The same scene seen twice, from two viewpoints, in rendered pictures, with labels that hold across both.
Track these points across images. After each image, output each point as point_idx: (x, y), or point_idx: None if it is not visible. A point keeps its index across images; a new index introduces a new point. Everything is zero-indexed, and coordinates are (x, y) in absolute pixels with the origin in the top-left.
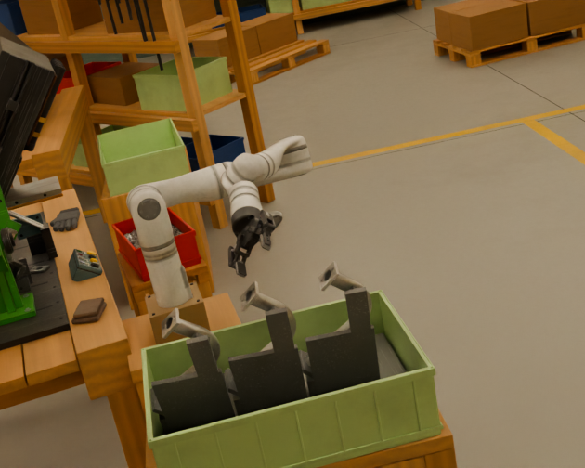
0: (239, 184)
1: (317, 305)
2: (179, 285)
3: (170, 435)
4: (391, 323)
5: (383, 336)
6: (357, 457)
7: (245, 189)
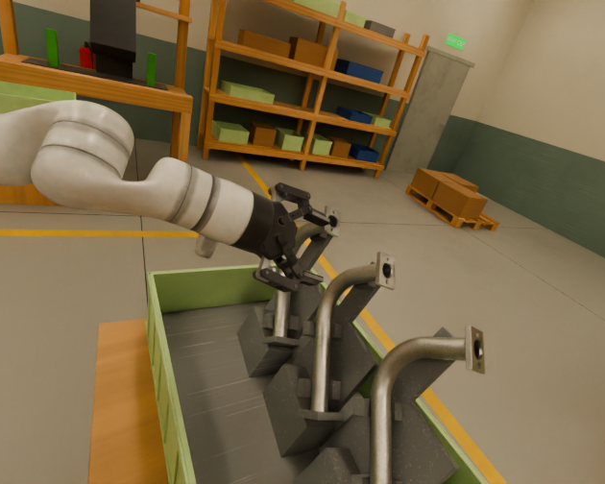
0: (181, 164)
1: (158, 325)
2: None
3: (466, 459)
4: (195, 285)
5: (163, 314)
6: None
7: (201, 170)
